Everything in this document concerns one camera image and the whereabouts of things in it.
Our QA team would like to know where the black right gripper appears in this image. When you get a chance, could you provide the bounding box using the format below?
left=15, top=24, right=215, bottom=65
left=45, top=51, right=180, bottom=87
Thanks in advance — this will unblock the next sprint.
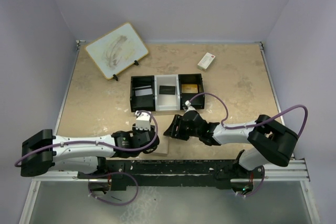
left=164, top=114, right=201, bottom=141

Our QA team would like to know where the beige card holder wallet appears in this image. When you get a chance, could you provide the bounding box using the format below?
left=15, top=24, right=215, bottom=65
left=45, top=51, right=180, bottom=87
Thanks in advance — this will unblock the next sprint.
left=152, top=140, right=169, bottom=156

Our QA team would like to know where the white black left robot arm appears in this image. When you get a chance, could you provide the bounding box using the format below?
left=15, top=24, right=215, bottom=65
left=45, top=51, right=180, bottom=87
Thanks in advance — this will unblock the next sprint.
left=15, top=126, right=160, bottom=178

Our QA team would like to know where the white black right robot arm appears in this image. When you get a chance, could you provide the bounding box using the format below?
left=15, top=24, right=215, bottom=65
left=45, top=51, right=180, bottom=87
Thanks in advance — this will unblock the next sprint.
left=163, top=110, right=299, bottom=177

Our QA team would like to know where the black card in middle bin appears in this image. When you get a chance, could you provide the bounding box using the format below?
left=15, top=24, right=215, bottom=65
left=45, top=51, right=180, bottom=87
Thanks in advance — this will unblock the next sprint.
left=159, top=86, right=176, bottom=95

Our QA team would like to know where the gold card in right bin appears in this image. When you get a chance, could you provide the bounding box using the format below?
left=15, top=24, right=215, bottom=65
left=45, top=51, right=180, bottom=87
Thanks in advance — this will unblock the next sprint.
left=181, top=84, right=198, bottom=94

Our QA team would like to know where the white card in left bin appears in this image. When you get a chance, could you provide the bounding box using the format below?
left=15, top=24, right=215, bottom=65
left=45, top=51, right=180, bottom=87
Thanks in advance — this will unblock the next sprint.
left=135, top=87, right=153, bottom=97

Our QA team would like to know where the white middle bin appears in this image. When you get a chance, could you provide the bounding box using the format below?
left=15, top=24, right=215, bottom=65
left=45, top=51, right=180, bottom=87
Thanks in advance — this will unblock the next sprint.
left=154, top=74, right=181, bottom=112

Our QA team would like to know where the black left bin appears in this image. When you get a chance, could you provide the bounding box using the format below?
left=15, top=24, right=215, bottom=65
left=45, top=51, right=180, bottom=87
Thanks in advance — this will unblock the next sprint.
left=130, top=76, right=155, bottom=112

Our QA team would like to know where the black bin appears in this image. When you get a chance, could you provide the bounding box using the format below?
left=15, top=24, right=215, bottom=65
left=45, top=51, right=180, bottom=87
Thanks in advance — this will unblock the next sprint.
left=130, top=76, right=155, bottom=112
left=178, top=73, right=205, bottom=110

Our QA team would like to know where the black right bin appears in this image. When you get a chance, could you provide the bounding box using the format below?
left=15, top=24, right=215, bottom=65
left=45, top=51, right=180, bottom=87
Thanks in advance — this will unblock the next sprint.
left=178, top=73, right=205, bottom=110

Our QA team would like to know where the black board stand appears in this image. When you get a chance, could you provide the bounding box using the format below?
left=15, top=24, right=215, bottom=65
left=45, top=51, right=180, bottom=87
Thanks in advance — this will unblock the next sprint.
left=112, top=60, right=140, bottom=81

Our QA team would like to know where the small white red box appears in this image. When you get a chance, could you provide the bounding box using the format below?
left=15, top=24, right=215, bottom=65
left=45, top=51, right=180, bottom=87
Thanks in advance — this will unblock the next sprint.
left=197, top=52, right=216, bottom=71

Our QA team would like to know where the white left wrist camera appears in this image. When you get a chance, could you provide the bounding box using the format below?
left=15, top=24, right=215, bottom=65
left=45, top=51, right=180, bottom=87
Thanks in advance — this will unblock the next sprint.
left=135, top=111, right=151, bottom=131

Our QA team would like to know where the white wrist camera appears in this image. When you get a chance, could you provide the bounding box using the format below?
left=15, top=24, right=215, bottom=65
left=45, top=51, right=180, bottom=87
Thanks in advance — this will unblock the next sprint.
left=183, top=100, right=195, bottom=113
left=135, top=111, right=151, bottom=131

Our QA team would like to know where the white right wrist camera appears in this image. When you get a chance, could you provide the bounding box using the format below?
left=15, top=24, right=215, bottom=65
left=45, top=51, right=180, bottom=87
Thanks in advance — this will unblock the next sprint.
left=183, top=100, right=195, bottom=113

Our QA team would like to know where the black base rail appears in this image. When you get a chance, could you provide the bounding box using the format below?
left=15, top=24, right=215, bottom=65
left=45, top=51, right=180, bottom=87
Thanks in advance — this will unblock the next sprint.
left=78, top=159, right=264, bottom=190

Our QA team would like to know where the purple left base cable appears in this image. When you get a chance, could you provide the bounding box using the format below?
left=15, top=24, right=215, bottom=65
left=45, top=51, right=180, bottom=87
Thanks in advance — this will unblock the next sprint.
left=88, top=170, right=141, bottom=206

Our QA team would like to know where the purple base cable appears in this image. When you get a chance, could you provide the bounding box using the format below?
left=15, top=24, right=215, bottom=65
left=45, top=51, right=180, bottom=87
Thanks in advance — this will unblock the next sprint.
left=235, top=165, right=267, bottom=199
left=88, top=170, right=141, bottom=206

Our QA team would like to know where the white board with wooden frame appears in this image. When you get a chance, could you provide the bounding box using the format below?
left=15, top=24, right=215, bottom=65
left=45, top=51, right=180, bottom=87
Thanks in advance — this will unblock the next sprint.
left=85, top=22, right=149, bottom=80

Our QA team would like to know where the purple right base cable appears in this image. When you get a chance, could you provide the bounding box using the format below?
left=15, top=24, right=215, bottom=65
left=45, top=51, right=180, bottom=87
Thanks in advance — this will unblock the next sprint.
left=235, top=165, right=267, bottom=199

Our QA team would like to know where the aluminium table frame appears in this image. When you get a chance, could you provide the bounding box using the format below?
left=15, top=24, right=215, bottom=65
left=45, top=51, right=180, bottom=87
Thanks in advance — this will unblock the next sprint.
left=18, top=40, right=321, bottom=224

